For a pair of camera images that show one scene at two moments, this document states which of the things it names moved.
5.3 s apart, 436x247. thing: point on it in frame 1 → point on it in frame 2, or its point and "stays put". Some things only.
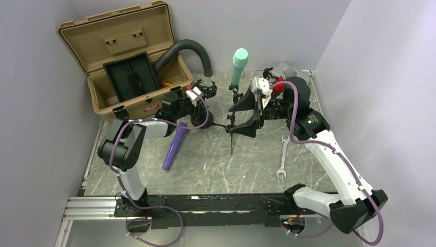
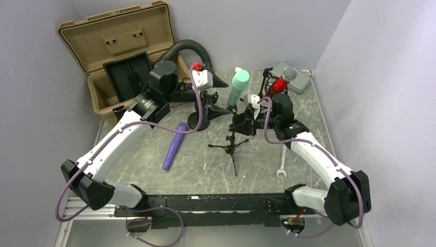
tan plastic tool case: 146,28 stays put
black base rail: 212,210 stays put
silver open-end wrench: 282,171 stays put
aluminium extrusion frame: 88,208 stays put
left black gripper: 192,104 → 214,111
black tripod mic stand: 236,96 → 232,145
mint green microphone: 239,60 → 240,82
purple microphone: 174,145 stays put
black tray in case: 131,76 stays put
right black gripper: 249,129 → 242,125
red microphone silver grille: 289,72 stays put
